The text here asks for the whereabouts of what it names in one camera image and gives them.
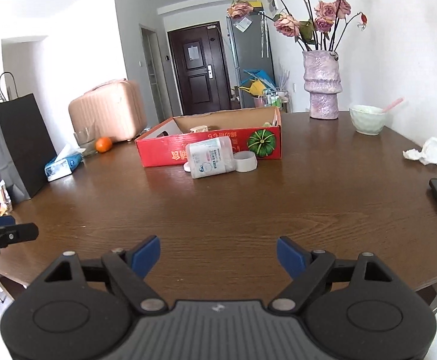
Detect red cardboard box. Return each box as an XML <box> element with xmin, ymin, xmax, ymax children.
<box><xmin>135</xmin><ymin>106</ymin><xmax>282</xmax><ymax>167</ymax></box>

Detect pink suitcase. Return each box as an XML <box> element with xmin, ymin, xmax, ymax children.
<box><xmin>68</xmin><ymin>80</ymin><xmax>148</xmax><ymax>142</ymax></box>

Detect cluttered storage cart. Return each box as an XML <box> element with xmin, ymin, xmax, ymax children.
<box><xmin>239</xmin><ymin>69</ymin><xmax>291</xmax><ymax>113</ymax></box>

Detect blue tissue pack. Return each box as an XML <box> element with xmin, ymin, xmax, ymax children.
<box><xmin>44</xmin><ymin>144</ymin><xmax>83</xmax><ymax>182</ymax></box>

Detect black paper bag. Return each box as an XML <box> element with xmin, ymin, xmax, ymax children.
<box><xmin>0</xmin><ymin>89</ymin><xmax>56</xmax><ymax>205</ymax></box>

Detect white round jar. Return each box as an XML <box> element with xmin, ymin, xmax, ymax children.
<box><xmin>233</xmin><ymin>150</ymin><xmax>258</xmax><ymax>173</ymax></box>

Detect pink straw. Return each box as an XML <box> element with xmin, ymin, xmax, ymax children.
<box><xmin>382</xmin><ymin>97</ymin><xmax>404</xmax><ymax>113</ymax></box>

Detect small yellow box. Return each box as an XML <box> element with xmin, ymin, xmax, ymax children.
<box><xmin>190</xmin><ymin>125</ymin><xmax>209</xmax><ymax>133</ymax></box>

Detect pale green bowl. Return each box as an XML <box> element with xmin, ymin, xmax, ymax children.
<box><xmin>350</xmin><ymin>105</ymin><xmax>386</xmax><ymax>136</ymax></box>

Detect white plastic bottle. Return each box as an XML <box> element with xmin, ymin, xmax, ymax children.
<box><xmin>186</xmin><ymin>136</ymin><xmax>237</xmax><ymax>179</ymax></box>

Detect dark entrance door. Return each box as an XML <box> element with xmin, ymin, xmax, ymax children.
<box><xmin>168</xmin><ymin>22</ymin><xmax>231</xmax><ymax>116</ymax></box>

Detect purple ceramic vase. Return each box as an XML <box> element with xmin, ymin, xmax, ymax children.
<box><xmin>302</xmin><ymin>50</ymin><xmax>342</xmax><ymax>120</ymax></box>

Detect crumpled white tissue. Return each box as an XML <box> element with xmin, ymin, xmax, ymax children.
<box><xmin>402</xmin><ymin>137</ymin><xmax>437</xmax><ymax>166</ymax></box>

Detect dried pink flowers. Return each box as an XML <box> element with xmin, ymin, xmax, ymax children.
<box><xmin>227</xmin><ymin>0</ymin><xmax>368</xmax><ymax>53</ymax></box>

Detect grey refrigerator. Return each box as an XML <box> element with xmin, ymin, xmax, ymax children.
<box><xmin>227</xmin><ymin>7</ymin><xmax>275</xmax><ymax>88</ymax></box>

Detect orange fruit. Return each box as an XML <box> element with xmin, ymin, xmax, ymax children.
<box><xmin>95</xmin><ymin>136</ymin><xmax>113</xmax><ymax>154</ymax></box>

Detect clear drinking glass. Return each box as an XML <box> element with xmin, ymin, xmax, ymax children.
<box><xmin>74</xmin><ymin>126</ymin><xmax>96</xmax><ymax>157</ymax></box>

